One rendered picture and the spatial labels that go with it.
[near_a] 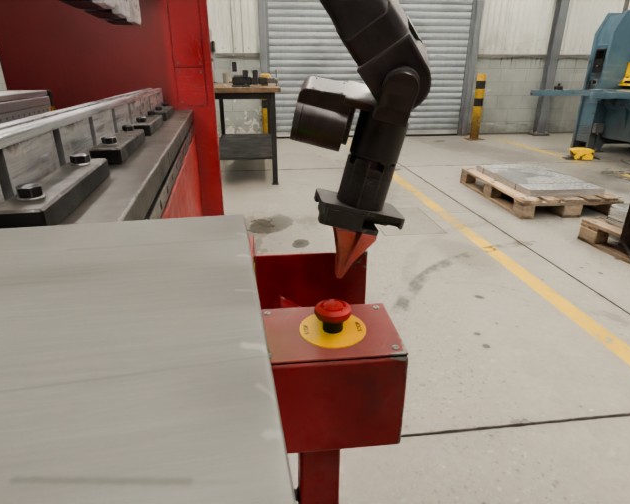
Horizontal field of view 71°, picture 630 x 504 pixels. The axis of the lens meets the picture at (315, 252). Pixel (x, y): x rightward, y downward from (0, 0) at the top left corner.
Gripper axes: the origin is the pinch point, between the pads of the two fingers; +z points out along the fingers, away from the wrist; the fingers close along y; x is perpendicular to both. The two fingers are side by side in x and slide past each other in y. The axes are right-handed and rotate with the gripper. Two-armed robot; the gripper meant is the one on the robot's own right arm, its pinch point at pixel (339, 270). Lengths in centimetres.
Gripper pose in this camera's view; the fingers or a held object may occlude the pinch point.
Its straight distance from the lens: 56.2
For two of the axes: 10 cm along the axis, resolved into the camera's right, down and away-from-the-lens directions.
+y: -9.7, -1.8, -1.9
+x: 1.0, 3.8, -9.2
